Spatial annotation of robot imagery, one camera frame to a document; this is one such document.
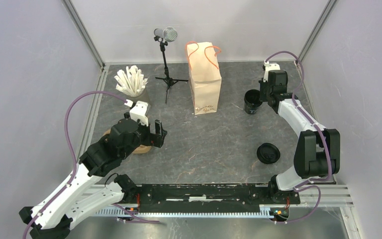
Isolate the black coffee cup with print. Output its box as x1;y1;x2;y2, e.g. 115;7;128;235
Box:
244;89;263;115

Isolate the microphone on black tripod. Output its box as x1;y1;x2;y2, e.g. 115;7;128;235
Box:
153;26;189;104

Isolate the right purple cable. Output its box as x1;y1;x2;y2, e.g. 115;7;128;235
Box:
265;51;333;225

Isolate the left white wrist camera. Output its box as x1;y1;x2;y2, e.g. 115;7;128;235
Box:
125;100;150;126

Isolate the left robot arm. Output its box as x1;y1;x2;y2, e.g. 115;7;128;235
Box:
19;118;167;239

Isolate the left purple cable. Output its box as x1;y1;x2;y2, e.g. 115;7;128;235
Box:
22;91;129;239

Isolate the bundle of white wrapped straws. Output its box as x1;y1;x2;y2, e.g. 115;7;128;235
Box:
114;65;148;97

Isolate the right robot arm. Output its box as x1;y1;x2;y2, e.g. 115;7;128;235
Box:
260;70;340;203

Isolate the brown cardboard cup carrier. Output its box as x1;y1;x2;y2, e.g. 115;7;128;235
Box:
103;129;152;154

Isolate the grey cup holding straws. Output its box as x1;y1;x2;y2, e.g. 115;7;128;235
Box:
127;89;152;105

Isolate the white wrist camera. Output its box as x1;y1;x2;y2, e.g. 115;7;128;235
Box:
125;100;150;126
262;61;281;82

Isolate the brown paper takeout bag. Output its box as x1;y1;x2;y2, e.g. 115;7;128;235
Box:
185;41;222;115

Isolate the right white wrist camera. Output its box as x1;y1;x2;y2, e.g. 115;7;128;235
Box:
262;61;281;82

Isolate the purple cable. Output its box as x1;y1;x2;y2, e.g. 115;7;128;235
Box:
265;51;333;225
22;91;129;239

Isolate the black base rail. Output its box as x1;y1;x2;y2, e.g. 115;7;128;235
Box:
138;183;300;213

